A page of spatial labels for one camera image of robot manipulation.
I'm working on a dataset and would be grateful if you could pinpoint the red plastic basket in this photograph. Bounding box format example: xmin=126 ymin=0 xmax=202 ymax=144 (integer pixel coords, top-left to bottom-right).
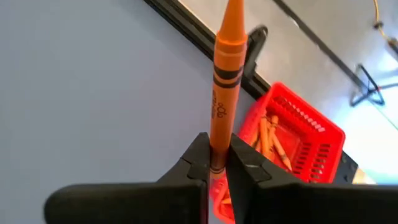
xmin=210 ymin=82 xmax=346 ymax=224

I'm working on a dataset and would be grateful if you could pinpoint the black frame clamp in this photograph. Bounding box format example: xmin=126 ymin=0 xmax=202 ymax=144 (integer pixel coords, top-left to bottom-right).
xmin=244 ymin=25 xmax=269 ymax=78

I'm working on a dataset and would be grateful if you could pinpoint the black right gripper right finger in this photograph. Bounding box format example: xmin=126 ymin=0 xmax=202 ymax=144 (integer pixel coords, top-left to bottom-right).
xmin=225 ymin=133 xmax=398 ymax=224

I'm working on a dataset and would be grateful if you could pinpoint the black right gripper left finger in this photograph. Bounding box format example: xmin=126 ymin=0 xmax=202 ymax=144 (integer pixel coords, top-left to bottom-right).
xmin=43 ymin=132 xmax=211 ymax=224

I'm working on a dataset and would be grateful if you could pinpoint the yellow floor cable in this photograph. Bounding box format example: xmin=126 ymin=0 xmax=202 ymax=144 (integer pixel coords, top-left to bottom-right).
xmin=373 ymin=0 xmax=398 ymax=50

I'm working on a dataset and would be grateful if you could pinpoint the orange crayon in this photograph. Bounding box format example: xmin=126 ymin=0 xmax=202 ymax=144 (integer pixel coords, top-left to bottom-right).
xmin=250 ymin=130 xmax=262 ymax=153
xmin=221 ymin=189 xmax=233 ymax=206
xmin=208 ymin=0 xmax=249 ymax=180
xmin=267 ymin=114 xmax=280 ymax=144
xmin=259 ymin=115 xmax=272 ymax=158
xmin=272 ymin=133 xmax=294 ymax=172

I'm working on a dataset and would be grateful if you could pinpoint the grey table mat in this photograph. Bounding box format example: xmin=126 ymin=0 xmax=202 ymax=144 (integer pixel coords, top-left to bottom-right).
xmin=0 ymin=0 xmax=259 ymax=224

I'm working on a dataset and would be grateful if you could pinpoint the black aluminium table frame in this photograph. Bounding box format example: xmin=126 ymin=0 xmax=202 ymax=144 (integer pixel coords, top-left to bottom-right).
xmin=142 ymin=0 xmax=358 ymax=184

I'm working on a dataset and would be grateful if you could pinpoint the black floor stand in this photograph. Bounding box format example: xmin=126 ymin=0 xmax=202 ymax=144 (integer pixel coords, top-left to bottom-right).
xmin=273 ymin=0 xmax=386 ymax=108

